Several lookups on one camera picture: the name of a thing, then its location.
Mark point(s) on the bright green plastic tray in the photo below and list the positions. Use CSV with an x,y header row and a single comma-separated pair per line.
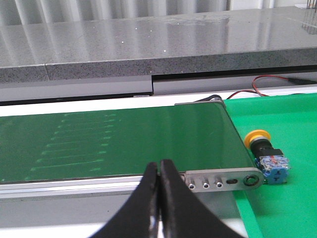
x,y
287,210

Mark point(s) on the yellow push button switch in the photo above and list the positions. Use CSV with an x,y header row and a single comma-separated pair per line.
x,y
272,162

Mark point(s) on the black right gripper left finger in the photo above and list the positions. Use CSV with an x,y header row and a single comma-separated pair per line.
x,y
139,216

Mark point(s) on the aluminium conveyor frame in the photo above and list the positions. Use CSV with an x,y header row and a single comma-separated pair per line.
x,y
205,180

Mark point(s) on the white pleated curtain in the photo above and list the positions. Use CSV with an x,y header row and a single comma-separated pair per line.
x,y
19,12

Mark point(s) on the grey stone counter slab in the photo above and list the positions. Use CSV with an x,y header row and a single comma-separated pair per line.
x,y
177,44

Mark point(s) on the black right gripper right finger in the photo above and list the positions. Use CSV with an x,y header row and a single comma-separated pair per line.
x,y
183,214

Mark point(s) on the green conveyor belt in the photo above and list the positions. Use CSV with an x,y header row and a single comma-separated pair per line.
x,y
118,142

